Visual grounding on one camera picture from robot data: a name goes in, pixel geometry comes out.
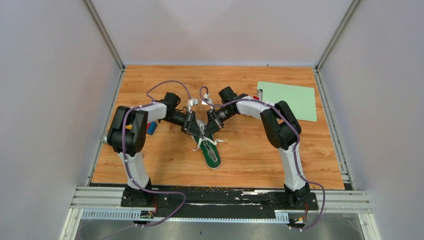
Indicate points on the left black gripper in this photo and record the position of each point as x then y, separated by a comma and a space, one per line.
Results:
191, 126

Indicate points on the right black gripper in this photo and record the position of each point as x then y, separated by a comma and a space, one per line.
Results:
213, 125

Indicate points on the green canvas sneaker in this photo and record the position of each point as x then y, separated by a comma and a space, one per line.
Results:
212, 160

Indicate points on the white shoelace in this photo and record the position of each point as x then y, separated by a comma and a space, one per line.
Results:
208, 142

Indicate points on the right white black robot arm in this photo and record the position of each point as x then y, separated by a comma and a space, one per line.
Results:
282, 130

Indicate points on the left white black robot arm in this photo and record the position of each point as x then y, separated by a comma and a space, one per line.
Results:
127, 137

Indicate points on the blue yellow toy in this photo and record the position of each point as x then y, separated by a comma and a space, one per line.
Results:
149, 130

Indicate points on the silver microphone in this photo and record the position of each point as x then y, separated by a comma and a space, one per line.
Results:
103, 138

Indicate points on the light green clipboard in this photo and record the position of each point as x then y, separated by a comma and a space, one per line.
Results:
301, 100

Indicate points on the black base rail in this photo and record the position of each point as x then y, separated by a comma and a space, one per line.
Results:
216, 205

